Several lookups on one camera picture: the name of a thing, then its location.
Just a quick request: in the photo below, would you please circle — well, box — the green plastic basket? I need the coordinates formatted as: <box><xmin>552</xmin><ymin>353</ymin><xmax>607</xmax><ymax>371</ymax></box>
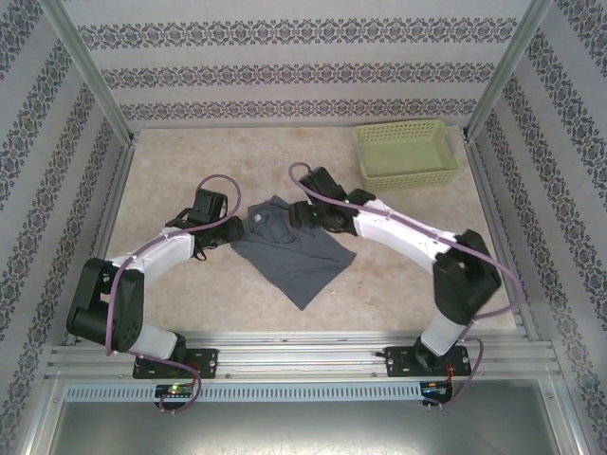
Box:
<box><xmin>352</xmin><ymin>119</ymin><xmax>460</xmax><ymax>193</ymax></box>

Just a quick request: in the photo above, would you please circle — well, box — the aluminium corner post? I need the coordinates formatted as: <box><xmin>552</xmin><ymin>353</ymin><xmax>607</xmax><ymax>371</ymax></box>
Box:
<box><xmin>40</xmin><ymin>0</ymin><xmax>138</xmax><ymax>143</ymax></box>
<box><xmin>462</xmin><ymin>0</ymin><xmax>578</xmax><ymax>141</ymax></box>

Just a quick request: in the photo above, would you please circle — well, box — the grey t-shirt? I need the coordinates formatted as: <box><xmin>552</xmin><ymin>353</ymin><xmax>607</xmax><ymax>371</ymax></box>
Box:
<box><xmin>230</xmin><ymin>194</ymin><xmax>358</xmax><ymax>313</ymax></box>

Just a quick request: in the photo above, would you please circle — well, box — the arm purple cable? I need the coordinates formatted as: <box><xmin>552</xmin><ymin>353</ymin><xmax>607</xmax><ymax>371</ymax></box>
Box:
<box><xmin>104</xmin><ymin>173</ymin><xmax>244</xmax><ymax>414</ymax></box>
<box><xmin>287</xmin><ymin>162</ymin><xmax>523</xmax><ymax>411</ymax></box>

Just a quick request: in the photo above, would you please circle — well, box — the aluminium lower frame bar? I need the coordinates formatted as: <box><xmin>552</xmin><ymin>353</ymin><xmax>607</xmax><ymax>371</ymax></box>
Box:
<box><xmin>13</xmin><ymin>373</ymin><xmax>65</xmax><ymax>455</ymax></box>
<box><xmin>543</xmin><ymin>378</ymin><xmax>594</xmax><ymax>455</ymax></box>

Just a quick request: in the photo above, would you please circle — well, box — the aluminium mounting rail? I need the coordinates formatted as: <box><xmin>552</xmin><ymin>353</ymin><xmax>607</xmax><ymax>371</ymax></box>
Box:
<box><xmin>45</xmin><ymin>330</ymin><xmax>563</xmax><ymax>381</ymax></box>

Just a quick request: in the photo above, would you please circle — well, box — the grey metal panel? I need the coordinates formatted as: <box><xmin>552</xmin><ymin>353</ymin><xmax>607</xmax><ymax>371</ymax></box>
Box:
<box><xmin>28</xmin><ymin>378</ymin><xmax>587</xmax><ymax>455</ymax></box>

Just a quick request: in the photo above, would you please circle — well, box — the aluminium side rail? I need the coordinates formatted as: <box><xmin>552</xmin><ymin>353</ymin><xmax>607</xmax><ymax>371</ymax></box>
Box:
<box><xmin>462</xmin><ymin>136</ymin><xmax>542</xmax><ymax>342</ymax></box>
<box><xmin>64</xmin><ymin>135</ymin><xmax>138</xmax><ymax>345</ymax></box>

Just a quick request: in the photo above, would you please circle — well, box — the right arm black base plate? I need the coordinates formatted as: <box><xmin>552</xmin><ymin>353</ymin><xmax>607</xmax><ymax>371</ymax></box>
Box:
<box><xmin>384</xmin><ymin>345</ymin><xmax>470</xmax><ymax>379</ymax></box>

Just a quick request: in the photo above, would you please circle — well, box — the slotted grey cable duct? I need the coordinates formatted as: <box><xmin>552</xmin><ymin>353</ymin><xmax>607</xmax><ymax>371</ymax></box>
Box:
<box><xmin>64</xmin><ymin>381</ymin><xmax>424</xmax><ymax>404</ymax></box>

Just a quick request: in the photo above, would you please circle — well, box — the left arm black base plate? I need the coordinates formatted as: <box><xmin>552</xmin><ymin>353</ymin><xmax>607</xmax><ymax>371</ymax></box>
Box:
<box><xmin>131</xmin><ymin>348</ymin><xmax>220</xmax><ymax>380</ymax></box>

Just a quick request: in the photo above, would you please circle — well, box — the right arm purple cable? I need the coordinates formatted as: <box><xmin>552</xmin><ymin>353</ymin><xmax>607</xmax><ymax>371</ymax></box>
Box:
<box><xmin>287</xmin><ymin>162</ymin><xmax>523</xmax><ymax>411</ymax></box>

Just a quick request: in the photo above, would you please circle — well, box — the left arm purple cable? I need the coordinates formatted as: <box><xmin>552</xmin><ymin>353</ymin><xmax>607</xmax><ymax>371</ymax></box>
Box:
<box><xmin>104</xmin><ymin>173</ymin><xmax>244</xmax><ymax>414</ymax></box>

